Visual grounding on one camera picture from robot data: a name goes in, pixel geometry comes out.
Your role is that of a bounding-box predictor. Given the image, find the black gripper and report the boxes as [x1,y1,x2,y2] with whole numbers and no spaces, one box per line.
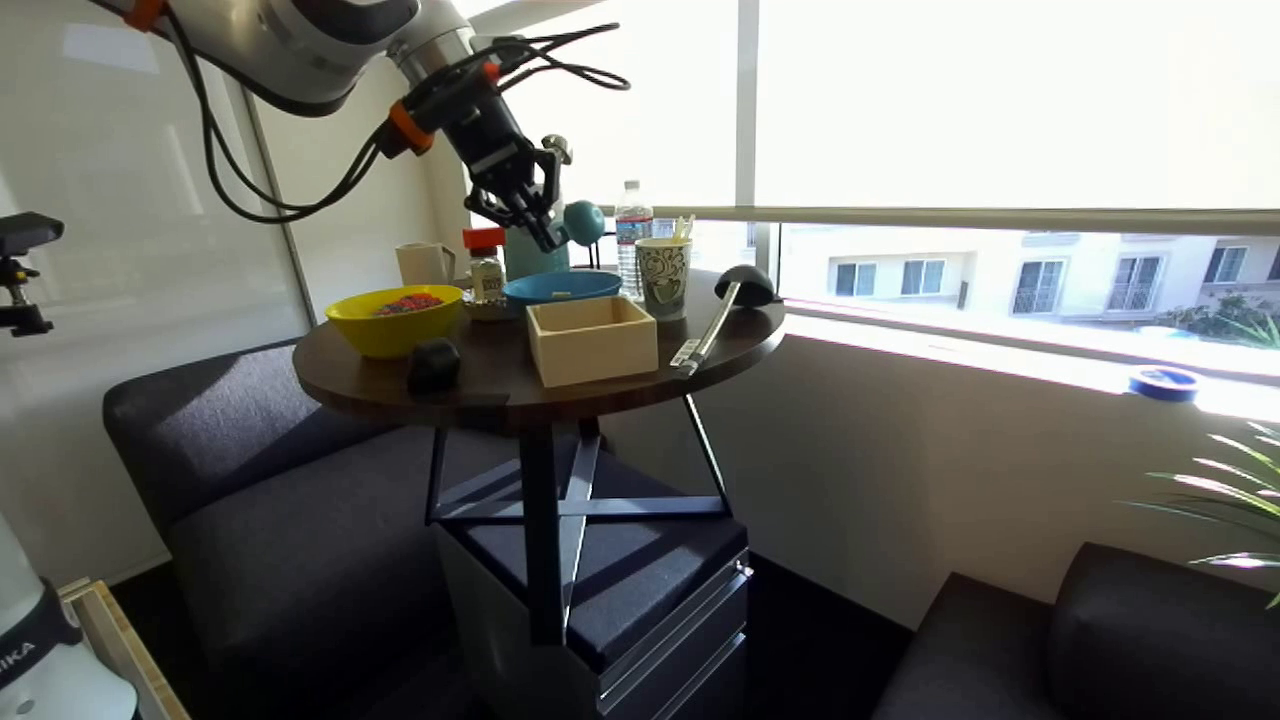
[455,87,577,256]

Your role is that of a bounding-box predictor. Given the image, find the blue plastic scoop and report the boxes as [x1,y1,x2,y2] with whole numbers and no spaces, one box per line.
[537,194,608,250]

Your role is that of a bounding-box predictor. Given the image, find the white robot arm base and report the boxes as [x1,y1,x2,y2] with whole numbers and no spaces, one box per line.
[0,511,136,720]

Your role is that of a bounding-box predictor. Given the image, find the blue shallow bowl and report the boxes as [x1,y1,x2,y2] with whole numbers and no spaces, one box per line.
[501,267,627,313]

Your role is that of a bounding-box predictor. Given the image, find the yellow plastic bowl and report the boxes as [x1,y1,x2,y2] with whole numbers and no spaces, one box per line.
[323,278,470,362]

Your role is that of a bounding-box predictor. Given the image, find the blue bowl on sill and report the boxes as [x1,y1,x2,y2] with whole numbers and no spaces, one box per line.
[1123,362,1202,402]

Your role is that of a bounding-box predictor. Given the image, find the red lid glass jar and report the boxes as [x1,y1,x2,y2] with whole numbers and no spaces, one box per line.
[462,223,511,303]

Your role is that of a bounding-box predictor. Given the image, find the white and teal canister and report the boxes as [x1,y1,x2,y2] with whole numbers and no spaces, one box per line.
[498,217,572,284]

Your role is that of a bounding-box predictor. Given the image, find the clear water bottle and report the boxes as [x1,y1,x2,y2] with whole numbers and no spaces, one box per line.
[611,174,657,292]

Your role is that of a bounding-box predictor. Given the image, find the cream ceramic cup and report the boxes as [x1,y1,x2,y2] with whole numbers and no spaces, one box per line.
[392,239,462,292]

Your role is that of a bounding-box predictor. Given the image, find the patterned paper cup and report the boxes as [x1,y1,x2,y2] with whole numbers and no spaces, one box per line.
[634,236,693,318]

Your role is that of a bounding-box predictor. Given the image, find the colourful candy pieces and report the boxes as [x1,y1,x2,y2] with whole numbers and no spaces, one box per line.
[378,292,453,318]

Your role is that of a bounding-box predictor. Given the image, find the white roller blind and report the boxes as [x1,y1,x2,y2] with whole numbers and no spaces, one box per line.
[752,0,1280,236]
[455,0,746,217]

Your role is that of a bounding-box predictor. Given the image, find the light wooden box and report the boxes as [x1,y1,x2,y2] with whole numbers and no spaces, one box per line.
[526,292,664,392]

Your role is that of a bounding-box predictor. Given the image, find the small black rounded case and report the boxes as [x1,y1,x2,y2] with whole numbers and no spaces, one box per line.
[405,339,470,401]

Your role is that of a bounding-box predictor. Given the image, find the black metal table base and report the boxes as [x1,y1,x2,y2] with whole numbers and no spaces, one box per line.
[422,392,738,650]

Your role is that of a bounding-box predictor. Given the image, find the black leather sofa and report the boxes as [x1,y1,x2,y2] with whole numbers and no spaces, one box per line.
[872,540,1280,720]
[102,333,455,720]

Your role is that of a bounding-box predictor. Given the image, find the grey drawer cabinet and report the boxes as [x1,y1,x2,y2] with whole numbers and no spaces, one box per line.
[427,452,755,720]

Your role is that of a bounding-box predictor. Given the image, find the green potted plant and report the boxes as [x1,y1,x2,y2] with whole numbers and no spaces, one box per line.
[1134,417,1280,617]

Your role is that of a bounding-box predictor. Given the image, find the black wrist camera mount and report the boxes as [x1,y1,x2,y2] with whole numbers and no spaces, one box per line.
[387,52,515,157]

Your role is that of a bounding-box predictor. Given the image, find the black gripper cable bundle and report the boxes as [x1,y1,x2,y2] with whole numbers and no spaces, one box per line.
[484,15,635,95]

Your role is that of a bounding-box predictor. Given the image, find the black brush white handle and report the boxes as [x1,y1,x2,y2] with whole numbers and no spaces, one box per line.
[669,263,786,377]

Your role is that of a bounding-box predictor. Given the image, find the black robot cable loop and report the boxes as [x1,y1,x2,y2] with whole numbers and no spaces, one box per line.
[156,10,405,228]

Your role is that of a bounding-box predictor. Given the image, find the black camera on stand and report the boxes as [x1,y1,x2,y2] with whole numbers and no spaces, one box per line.
[0,213,67,339]

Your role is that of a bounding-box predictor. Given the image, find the light wooden frame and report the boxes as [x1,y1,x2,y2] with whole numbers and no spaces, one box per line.
[56,570,191,720]

